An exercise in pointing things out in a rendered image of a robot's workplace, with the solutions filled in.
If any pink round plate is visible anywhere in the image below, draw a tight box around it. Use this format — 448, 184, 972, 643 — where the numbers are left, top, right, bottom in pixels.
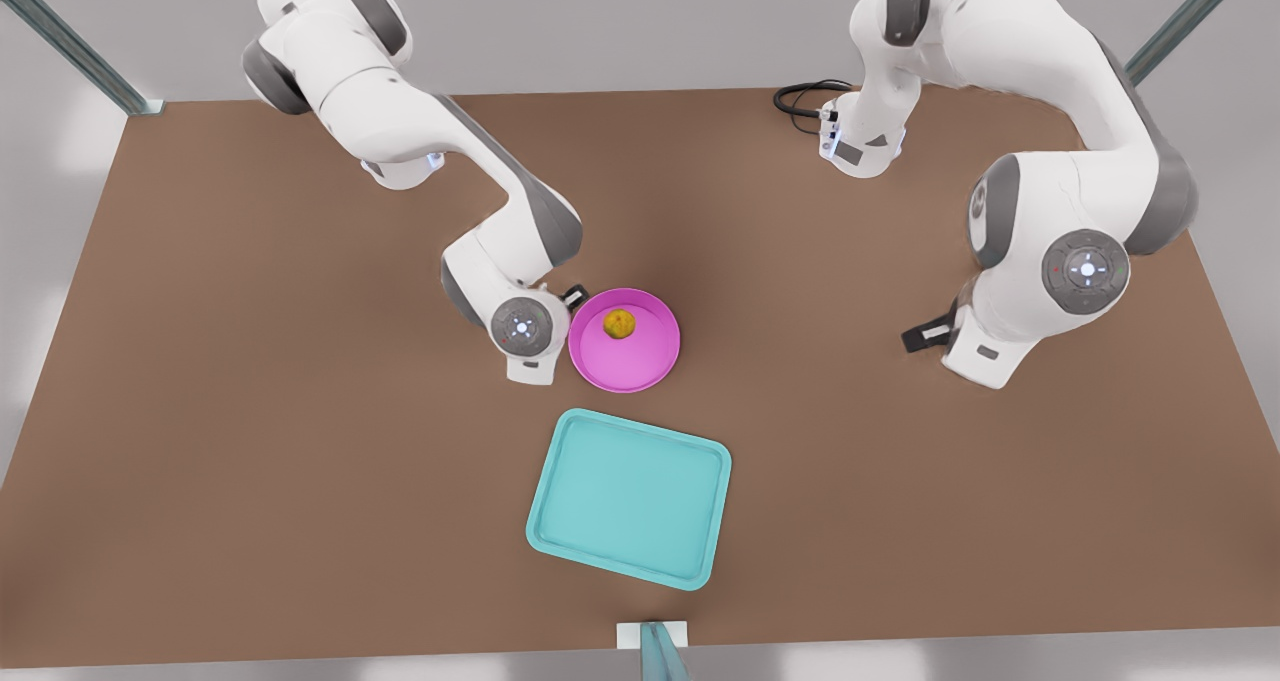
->
568, 288, 682, 394

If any teal rectangular tray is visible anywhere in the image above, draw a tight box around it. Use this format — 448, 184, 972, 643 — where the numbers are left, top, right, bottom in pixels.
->
526, 408, 733, 592

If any black cable loop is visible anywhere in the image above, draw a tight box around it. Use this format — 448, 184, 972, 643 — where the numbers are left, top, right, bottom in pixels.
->
773, 80, 856, 138

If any silver frame post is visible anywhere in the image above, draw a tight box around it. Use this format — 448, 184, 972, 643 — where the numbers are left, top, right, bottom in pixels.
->
616, 620, 693, 681
1125, 0, 1263, 87
0, 0, 165, 116

